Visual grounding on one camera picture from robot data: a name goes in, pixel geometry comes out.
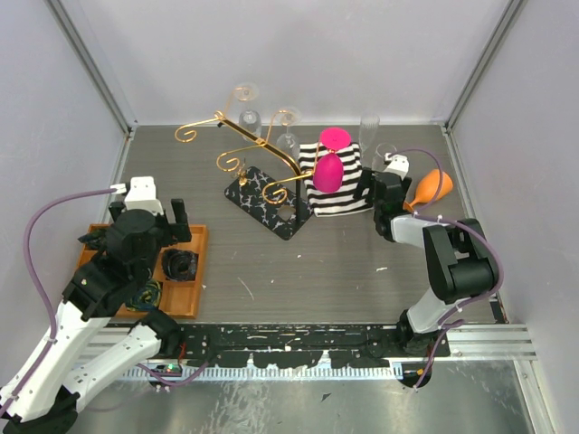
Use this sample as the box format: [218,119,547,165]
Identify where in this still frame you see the orange plastic wine glass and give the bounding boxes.
[403,169,453,212]

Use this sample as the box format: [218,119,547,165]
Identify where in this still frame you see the pink plastic wine glass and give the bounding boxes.
[313,127,351,193]

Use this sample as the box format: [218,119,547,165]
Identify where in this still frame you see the gold wine glass rack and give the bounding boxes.
[175,108,315,241]

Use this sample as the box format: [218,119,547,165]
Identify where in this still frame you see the clear stemmed wine glass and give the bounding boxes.
[276,107,301,160]

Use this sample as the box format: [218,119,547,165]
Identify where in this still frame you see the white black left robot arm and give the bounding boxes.
[1,199,192,433]

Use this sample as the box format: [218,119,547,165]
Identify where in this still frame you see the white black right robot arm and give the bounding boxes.
[354,168,500,356]

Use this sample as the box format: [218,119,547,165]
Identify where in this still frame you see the blue floral rolled tie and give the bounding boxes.
[162,249,198,282]

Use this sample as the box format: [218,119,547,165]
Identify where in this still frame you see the black white striped cloth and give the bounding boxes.
[304,142,371,217]

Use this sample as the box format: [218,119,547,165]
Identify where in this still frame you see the green patterned rolled tie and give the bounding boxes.
[78,226,108,250]

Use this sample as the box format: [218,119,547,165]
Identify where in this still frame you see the orange wooden compartment tray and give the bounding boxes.
[77,224,209,321]

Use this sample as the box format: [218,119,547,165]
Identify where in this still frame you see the yellow blue rolled tie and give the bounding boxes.
[125,278,162,312]

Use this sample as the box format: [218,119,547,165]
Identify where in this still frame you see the tall clear champagne flute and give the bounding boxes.
[358,113,380,156]

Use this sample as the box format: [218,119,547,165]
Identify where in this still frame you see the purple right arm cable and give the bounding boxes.
[397,147,504,390]

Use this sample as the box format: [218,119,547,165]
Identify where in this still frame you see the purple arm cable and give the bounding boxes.
[397,147,504,390]
[0,187,212,408]

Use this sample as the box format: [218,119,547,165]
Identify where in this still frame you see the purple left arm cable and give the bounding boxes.
[0,187,212,408]

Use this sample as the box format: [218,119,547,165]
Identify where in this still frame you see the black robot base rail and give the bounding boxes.
[156,323,450,369]

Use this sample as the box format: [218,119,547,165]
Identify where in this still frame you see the white slotted cable duct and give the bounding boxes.
[126,363,403,382]

